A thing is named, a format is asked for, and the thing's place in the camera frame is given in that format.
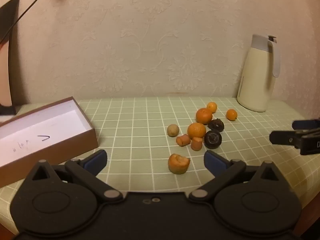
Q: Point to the hollow orange peel half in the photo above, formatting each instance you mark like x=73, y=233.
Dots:
x=178, y=165

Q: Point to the large orange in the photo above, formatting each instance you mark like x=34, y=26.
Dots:
x=204, y=115
x=197, y=131

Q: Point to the brown box with white inside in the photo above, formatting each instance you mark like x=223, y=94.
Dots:
x=37, y=127

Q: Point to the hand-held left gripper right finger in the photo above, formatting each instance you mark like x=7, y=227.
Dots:
x=214, y=161

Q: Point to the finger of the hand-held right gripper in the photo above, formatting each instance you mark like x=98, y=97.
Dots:
x=306, y=124
x=285, y=138

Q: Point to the cream thermos jug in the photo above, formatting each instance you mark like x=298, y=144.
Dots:
x=255, y=80

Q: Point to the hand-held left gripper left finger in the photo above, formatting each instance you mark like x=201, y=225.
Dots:
x=96, y=160

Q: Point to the dark round fruit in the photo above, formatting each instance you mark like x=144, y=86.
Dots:
x=216, y=125
x=213, y=139

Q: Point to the canvas portrait print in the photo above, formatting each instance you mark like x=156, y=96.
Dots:
x=3, y=80

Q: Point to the small orange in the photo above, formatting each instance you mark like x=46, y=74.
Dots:
x=212, y=107
x=231, y=114

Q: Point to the orange fruit chunk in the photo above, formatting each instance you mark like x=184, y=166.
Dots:
x=183, y=139
x=196, y=144

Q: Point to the beige round fruit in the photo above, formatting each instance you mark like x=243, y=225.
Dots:
x=173, y=130

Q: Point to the green checked tablecloth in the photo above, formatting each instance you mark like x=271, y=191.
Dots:
x=137, y=120

